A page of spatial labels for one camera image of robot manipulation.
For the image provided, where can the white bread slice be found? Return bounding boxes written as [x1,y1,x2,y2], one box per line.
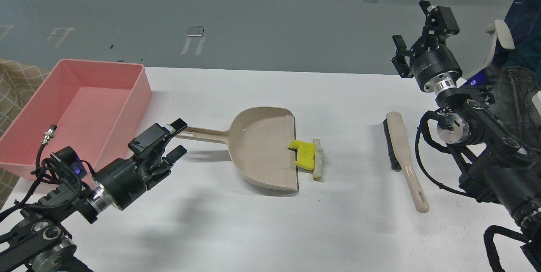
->
[312,139,323,181]

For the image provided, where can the beige plastic dustpan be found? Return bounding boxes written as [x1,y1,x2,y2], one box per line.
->
[178,106,299,192]

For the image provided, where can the pink plastic bin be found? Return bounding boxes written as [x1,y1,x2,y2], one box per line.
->
[0,60,152,180]

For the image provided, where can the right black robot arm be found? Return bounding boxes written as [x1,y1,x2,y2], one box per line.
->
[392,0,540,272]

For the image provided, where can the white office chair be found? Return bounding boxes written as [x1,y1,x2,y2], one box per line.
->
[459,19,541,116]

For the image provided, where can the metal floor plate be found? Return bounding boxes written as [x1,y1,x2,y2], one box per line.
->
[186,26,205,37]

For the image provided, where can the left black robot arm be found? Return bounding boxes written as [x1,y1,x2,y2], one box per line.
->
[1,119,188,272]

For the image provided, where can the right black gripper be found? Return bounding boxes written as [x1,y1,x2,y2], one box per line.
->
[391,0,462,92]

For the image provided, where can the seated person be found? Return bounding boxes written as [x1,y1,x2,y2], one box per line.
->
[495,0,541,148]

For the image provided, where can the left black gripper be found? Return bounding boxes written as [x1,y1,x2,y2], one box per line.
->
[93,118,188,211]

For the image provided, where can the beige hand brush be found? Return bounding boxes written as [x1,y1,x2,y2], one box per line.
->
[384,112,430,214]

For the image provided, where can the beige checkered cloth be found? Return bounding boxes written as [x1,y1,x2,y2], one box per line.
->
[0,57,50,210]

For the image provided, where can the yellow sponge piece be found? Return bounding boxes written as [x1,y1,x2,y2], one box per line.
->
[288,140,316,171]

